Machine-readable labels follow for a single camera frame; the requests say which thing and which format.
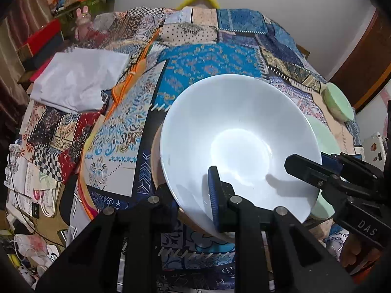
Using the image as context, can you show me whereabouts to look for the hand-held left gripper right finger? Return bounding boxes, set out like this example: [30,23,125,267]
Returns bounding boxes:
[208,165,358,293]

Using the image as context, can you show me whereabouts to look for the mint green bowl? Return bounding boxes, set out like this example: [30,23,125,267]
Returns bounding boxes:
[323,83,355,123]

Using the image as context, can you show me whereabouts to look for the brown wooden door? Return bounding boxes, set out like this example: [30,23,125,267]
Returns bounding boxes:
[328,6,391,112]

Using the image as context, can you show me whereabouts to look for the person's right hand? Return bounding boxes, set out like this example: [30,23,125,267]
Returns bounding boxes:
[339,233,383,277]

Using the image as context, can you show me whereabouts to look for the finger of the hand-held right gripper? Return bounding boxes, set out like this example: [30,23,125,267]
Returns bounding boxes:
[284,154,340,196]
[321,152,380,184]

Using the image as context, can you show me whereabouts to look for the small white appliance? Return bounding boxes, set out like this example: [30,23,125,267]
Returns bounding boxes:
[362,132,388,170]

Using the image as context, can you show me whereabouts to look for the white cloth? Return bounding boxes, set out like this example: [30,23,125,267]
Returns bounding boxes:
[30,48,131,113]

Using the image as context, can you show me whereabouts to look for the pink bunny toy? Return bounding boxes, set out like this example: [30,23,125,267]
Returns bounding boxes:
[74,5,94,40]

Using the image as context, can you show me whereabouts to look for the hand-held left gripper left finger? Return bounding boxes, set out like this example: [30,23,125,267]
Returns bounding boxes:
[35,183,181,293]

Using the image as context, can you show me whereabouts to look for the green box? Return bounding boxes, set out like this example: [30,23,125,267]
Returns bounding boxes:
[56,0,107,25]

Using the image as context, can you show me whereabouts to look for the patchwork printed blanket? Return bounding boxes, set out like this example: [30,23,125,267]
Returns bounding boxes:
[18,6,364,293]

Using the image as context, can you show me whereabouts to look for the mint green plate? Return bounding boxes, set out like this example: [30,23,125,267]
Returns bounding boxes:
[305,114,341,220]

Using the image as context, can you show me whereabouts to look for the white cable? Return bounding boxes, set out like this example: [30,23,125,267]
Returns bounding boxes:
[40,189,59,218]

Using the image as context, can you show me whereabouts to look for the pink striped curtain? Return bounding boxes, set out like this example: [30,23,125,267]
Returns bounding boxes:
[0,0,52,147]

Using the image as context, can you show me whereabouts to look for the red box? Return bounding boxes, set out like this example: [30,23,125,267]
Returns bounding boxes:
[17,18,62,58]

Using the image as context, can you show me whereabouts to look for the white bowl black spots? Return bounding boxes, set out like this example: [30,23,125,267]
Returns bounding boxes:
[159,74,324,224]

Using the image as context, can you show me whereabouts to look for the white plastic bag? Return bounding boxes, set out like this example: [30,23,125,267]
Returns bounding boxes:
[14,233,53,261]

